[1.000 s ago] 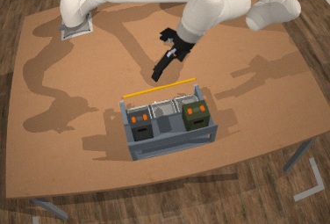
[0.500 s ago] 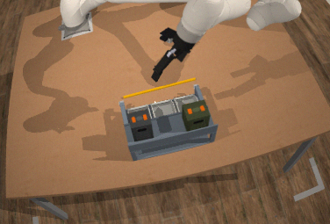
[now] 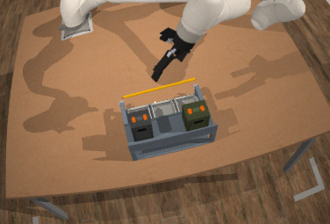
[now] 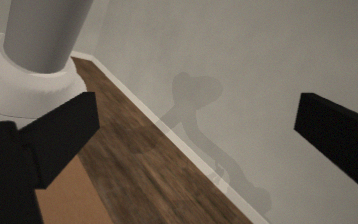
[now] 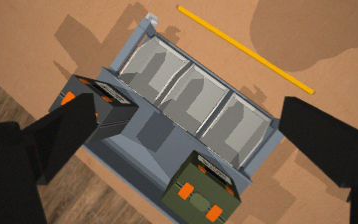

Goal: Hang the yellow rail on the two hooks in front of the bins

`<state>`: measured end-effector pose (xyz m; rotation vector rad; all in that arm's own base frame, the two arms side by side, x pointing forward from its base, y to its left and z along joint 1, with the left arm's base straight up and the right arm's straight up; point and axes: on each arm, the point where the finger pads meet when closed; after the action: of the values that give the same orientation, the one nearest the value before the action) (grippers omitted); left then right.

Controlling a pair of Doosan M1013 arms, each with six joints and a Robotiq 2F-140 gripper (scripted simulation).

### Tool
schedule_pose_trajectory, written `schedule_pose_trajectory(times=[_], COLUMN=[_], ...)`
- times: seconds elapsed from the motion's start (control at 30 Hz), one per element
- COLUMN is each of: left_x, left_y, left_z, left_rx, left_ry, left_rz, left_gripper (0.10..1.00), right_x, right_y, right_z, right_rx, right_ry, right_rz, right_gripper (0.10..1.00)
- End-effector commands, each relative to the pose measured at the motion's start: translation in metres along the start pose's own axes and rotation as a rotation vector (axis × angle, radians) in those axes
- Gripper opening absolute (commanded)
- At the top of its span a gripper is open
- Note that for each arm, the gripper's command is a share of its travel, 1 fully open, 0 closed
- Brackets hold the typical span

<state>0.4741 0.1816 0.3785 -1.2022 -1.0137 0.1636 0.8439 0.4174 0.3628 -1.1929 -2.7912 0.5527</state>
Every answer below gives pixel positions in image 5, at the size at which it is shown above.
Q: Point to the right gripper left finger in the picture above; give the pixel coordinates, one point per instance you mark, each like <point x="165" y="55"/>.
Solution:
<point x="49" y="143"/>

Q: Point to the grey rectangular rack frame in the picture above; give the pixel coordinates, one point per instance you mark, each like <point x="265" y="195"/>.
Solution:
<point x="152" y="146"/>

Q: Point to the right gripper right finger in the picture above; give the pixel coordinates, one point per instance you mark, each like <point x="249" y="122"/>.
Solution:
<point x="331" y="144"/>

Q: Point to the dark green case with orange latches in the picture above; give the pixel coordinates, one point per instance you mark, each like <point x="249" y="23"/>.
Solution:
<point x="200" y="193"/>

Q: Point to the yellow rail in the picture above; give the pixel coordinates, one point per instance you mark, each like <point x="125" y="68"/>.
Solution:
<point x="246" y="50"/>

